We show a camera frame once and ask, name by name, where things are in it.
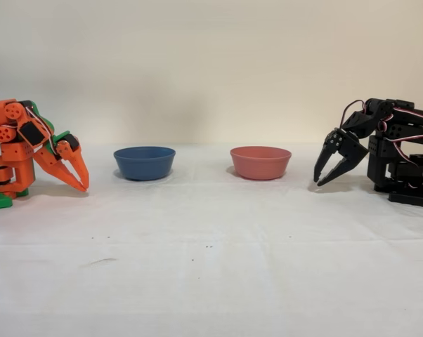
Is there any white tablecloth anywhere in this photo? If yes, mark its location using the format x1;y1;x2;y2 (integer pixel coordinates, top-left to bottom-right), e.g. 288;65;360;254
0;141;423;337

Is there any long striped arm cable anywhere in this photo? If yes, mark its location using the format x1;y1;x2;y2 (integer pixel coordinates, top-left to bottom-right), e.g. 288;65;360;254
378;104;423;190

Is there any black gripper servo cable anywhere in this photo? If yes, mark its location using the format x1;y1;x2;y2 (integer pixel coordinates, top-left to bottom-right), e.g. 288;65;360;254
339;99;367;132

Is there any orange arm servo cable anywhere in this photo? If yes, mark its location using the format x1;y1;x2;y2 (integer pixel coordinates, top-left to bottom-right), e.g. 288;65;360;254
23;104;58;152

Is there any pink bowl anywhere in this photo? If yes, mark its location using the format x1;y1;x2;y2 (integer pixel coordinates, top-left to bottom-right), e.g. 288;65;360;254
230;146;292;181

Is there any blue bowl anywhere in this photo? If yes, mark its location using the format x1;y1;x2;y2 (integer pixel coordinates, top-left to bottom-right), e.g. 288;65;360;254
113;146;176;182

